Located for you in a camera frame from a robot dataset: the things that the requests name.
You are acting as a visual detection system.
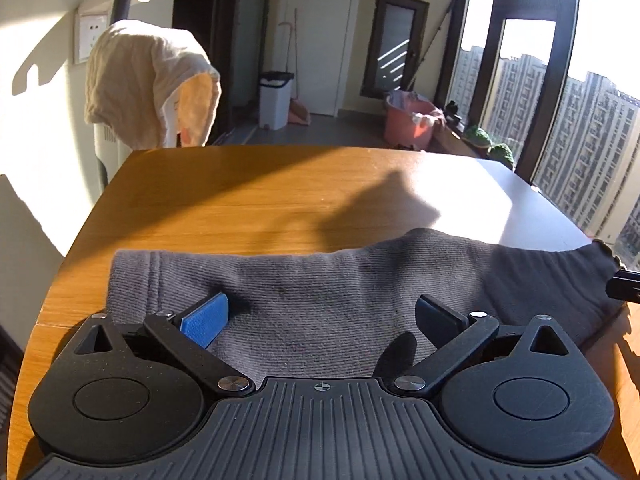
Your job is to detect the dark grey knit trousers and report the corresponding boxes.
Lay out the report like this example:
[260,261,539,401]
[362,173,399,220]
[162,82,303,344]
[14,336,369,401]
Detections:
[106,229,620,382]

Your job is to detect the green slipper farther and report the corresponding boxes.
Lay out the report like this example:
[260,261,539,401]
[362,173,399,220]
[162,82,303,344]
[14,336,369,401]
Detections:
[463,126,494,150]

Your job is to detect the pink plastic bucket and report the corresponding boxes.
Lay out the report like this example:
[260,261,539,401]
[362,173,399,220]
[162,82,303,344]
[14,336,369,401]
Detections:
[384,90,446,151]

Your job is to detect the pink dustpan with broom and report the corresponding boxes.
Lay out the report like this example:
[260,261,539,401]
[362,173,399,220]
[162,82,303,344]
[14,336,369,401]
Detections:
[278,9,311,127]

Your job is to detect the white trash bin black lid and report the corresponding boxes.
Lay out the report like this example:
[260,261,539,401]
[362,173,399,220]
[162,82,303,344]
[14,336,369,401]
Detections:
[258,70,294,131]

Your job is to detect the cream cloth on cleaner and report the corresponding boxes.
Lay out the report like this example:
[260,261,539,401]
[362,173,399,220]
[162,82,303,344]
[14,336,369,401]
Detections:
[83,18,222,151]

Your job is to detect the white wall socket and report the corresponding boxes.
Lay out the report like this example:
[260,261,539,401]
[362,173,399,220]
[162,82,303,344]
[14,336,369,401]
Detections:
[74,10,110,64]

